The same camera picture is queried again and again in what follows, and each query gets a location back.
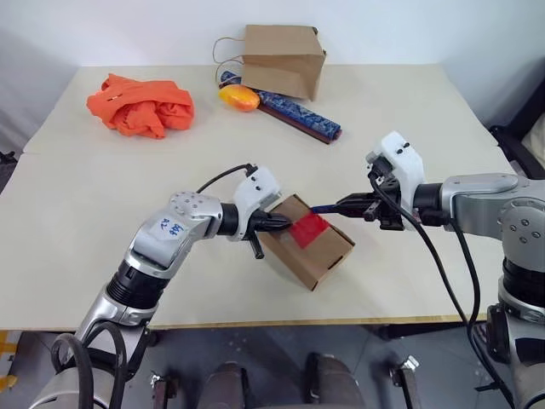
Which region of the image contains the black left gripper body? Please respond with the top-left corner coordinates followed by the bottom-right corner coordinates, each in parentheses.
top-left (244, 192), bottom-right (282, 261)

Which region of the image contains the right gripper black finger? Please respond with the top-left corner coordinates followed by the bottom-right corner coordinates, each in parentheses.
top-left (338, 207), bottom-right (381, 222)
top-left (336, 193), bottom-right (376, 210)

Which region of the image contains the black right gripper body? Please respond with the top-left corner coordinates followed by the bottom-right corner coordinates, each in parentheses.
top-left (366, 153), bottom-right (406, 232)

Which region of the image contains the brown cardboard box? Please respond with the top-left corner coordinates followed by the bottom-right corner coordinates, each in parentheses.
top-left (258, 193), bottom-right (357, 293)

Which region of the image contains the blue patterned long box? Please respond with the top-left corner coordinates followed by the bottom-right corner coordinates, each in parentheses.
top-left (220, 70), bottom-right (344, 141)

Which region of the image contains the red tape piece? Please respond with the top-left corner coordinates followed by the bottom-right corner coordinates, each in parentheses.
top-left (290, 214), bottom-right (331, 249)

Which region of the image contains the yellow orange mango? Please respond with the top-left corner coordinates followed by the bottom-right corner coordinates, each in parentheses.
top-left (218, 84), bottom-right (261, 113)

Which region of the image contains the black chair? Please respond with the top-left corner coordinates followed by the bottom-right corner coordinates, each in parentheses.
top-left (487, 121), bottom-right (545, 181)

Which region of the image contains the brown paper bag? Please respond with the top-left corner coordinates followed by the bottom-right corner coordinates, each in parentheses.
top-left (211, 24), bottom-right (328, 102)

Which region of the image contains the orange crumpled cloth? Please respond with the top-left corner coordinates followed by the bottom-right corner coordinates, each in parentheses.
top-left (86, 72), bottom-right (196, 140)

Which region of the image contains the dark rounded shape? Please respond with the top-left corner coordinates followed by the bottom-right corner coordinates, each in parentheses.
top-left (202, 361), bottom-right (252, 409)
top-left (306, 352), bottom-right (367, 409)

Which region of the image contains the black object at table side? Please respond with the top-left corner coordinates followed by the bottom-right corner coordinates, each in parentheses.
top-left (0, 151), bottom-right (18, 193)

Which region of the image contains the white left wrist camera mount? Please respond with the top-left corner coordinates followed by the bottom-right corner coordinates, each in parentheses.
top-left (232, 166), bottom-right (282, 243)

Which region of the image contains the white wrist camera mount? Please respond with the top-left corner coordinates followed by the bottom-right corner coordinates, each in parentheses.
top-left (232, 166), bottom-right (282, 243)
top-left (365, 130), bottom-right (427, 232)

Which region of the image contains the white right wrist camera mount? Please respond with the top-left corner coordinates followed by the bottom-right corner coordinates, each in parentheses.
top-left (365, 130), bottom-right (427, 232)

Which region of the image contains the metal bracket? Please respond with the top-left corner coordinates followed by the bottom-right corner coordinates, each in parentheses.
top-left (389, 355), bottom-right (422, 409)
top-left (151, 370), bottom-right (180, 409)

